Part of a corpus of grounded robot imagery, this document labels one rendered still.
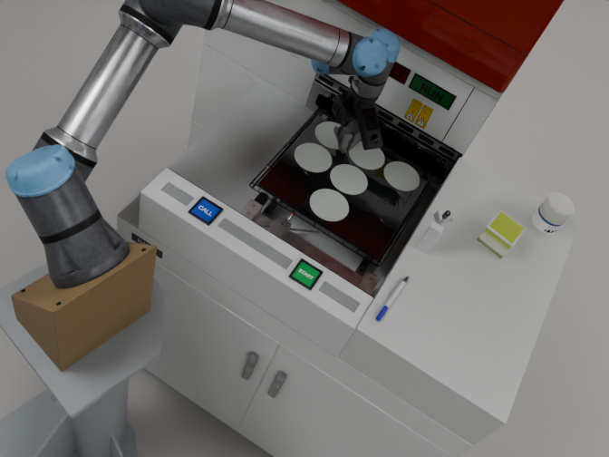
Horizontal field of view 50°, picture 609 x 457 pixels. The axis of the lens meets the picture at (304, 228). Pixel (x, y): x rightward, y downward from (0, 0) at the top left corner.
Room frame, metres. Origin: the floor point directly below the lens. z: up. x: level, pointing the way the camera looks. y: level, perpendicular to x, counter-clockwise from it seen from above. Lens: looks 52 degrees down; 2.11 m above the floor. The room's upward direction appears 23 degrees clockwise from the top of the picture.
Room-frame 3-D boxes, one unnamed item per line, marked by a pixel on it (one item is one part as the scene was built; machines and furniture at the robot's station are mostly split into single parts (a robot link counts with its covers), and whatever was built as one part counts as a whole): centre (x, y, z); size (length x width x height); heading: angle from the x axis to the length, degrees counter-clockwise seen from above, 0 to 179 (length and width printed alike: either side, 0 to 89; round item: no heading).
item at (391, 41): (1.24, 0.00, 1.21); 0.09 x 0.08 x 0.11; 123
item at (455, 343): (0.98, -0.41, 0.89); 0.62 x 0.35 x 0.14; 168
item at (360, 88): (1.24, 0.00, 1.13); 0.08 x 0.08 x 0.05
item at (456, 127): (1.41, 0.09, 1.02); 0.81 x 0.03 x 0.40; 78
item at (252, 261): (0.81, 0.08, 0.89); 0.55 x 0.09 x 0.14; 78
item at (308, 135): (1.16, -0.06, 0.90); 0.34 x 0.34 x 0.01; 78
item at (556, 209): (1.20, -0.55, 1.01); 0.07 x 0.07 x 0.10
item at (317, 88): (1.36, -0.08, 0.89); 0.44 x 0.02 x 0.10; 78
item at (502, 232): (1.08, -0.43, 1.00); 0.07 x 0.07 x 0.07; 69
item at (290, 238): (0.89, -0.02, 0.87); 0.36 x 0.08 x 0.03; 78
